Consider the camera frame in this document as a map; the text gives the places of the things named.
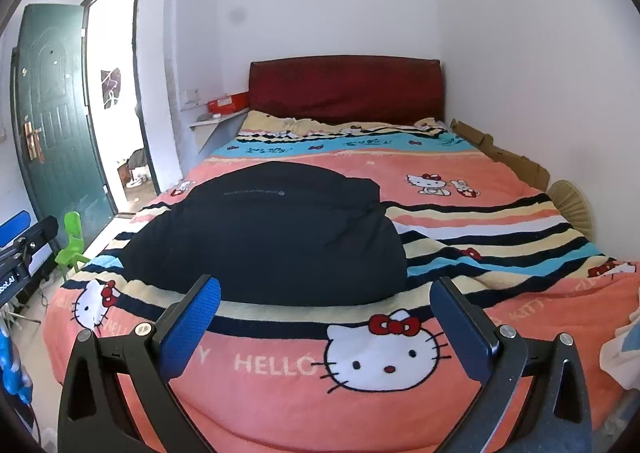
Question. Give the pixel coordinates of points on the dark wall picture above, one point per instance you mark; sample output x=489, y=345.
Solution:
x=111, y=88

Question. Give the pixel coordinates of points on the green plastic chair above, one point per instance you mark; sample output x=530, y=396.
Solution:
x=72, y=243

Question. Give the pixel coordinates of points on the dark navy jacket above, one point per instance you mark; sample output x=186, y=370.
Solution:
x=275, y=233

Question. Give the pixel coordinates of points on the white wall shelf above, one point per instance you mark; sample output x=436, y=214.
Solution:
x=220, y=125

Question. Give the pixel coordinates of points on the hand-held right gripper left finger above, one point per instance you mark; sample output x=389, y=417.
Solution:
x=195, y=318

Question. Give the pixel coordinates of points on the person's left hand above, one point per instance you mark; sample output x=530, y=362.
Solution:
x=12, y=368

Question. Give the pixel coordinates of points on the white and blue cloth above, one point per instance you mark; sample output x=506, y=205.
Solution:
x=622, y=348

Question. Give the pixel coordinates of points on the brown cardboard strip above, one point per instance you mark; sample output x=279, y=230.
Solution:
x=505, y=155

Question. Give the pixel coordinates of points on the woven straw fan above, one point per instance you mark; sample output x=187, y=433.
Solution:
x=572, y=205

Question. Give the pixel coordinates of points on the white wall switch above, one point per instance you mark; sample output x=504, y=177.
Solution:
x=191, y=97

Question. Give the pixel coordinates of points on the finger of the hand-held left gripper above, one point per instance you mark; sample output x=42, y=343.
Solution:
x=42, y=230
x=14, y=228

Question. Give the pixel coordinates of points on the dark red padded headboard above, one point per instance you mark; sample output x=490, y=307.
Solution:
x=345, y=88

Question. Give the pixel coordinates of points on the pink cartoon cat printed blanket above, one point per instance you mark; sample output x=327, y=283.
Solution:
x=280, y=403

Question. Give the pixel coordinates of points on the red cardboard box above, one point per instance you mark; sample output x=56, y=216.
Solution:
x=227, y=103

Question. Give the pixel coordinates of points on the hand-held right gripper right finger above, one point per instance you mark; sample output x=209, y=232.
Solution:
x=457, y=328

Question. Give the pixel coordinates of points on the dark green door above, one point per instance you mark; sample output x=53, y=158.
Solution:
x=55, y=108

